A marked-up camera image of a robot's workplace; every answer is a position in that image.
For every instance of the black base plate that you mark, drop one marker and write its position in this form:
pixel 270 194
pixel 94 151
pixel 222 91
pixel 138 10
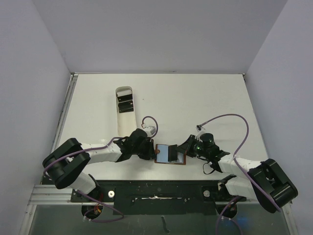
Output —
pixel 157 197

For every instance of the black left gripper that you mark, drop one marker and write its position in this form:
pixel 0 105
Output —
pixel 150 153

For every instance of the aluminium rail frame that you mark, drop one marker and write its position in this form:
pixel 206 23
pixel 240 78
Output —
pixel 48 194

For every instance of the silver VIP card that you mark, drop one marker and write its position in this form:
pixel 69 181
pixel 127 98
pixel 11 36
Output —
pixel 179 160

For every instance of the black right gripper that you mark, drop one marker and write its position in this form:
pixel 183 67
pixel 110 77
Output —
pixel 186 145

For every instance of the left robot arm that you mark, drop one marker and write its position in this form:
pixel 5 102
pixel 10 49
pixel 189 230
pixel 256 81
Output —
pixel 65 165

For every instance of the brown leather card holder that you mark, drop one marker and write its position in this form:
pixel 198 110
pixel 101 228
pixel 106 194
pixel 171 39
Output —
pixel 162 155

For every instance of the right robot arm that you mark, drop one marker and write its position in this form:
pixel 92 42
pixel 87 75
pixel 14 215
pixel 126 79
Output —
pixel 263 181

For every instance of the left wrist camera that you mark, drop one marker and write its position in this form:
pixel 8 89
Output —
pixel 150 130

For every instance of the white card stack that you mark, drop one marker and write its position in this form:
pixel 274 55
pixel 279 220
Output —
pixel 124 92

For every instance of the white oblong tray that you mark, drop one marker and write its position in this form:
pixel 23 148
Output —
pixel 126 120

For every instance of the black card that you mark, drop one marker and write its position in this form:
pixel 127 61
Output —
pixel 172 153
pixel 124 107
pixel 125 98

